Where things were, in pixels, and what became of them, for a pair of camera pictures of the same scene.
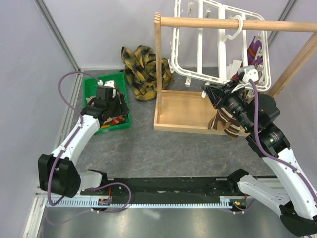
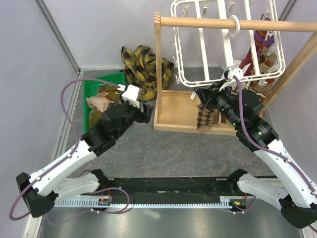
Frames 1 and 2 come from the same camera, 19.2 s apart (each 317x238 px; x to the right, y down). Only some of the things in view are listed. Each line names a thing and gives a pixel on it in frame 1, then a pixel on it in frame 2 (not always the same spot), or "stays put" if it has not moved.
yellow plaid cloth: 140,72 stays put
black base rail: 166,187 stays put
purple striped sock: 255,52 → 260,42
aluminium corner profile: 43,9 stays put
